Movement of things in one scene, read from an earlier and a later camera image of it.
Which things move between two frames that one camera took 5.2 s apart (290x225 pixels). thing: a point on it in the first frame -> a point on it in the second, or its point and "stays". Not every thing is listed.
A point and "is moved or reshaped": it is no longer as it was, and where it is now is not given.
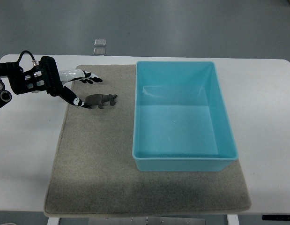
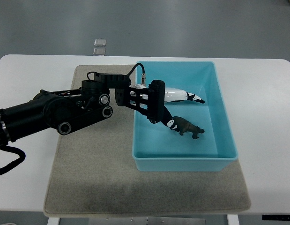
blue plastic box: [180, 121] stays
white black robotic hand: [46, 77] -> [150, 101]
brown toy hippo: [99, 100] is moved or reshaped
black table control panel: [279, 217] stays
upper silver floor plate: [100, 42] stays
